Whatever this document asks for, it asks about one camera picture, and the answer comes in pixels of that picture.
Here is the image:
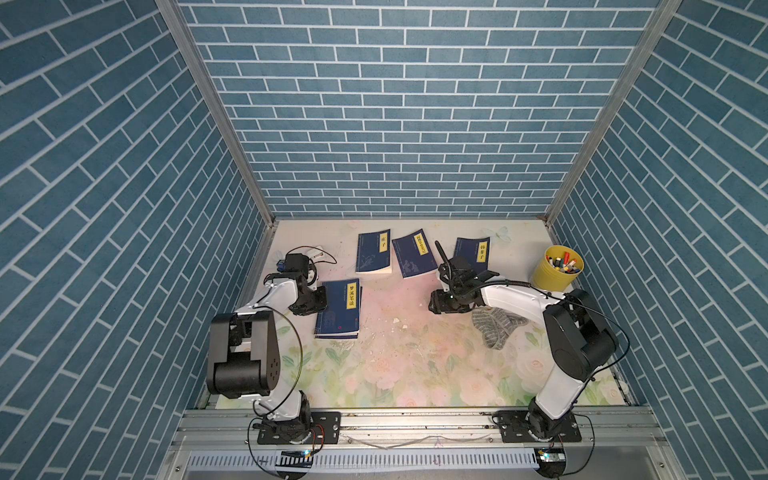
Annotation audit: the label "blue book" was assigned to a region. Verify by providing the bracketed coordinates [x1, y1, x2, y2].
[454, 237, 490, 273]
[392, 229, 437, 279]
[355, 229, 391, 274]
[314, 279, 362, 340]

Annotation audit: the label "grey striped cloth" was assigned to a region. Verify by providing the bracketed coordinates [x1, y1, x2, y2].
[472, 307, 529, 350]

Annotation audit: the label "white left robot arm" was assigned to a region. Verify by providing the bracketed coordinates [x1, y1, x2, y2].
[206, 260, 327, 444]

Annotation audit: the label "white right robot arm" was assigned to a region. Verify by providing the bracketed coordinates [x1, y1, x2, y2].
[429, 242, 619, 441]

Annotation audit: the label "yellow pen cup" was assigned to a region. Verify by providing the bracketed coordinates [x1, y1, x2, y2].
[531, 245, 585, 292]

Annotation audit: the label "pens in cup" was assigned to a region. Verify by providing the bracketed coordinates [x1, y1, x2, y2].
[545, 252, 581, 275]

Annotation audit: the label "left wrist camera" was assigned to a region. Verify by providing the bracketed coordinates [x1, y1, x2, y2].
[283, 253, 310, 276]

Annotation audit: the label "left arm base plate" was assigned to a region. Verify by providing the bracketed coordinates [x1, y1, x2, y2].
[257, 410, 342, 445]

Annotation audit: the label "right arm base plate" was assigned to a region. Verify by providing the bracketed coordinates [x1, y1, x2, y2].
[491, 409, 582, 443]

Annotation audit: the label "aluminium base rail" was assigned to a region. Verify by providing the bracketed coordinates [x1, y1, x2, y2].
[168, 406, 668, 454]

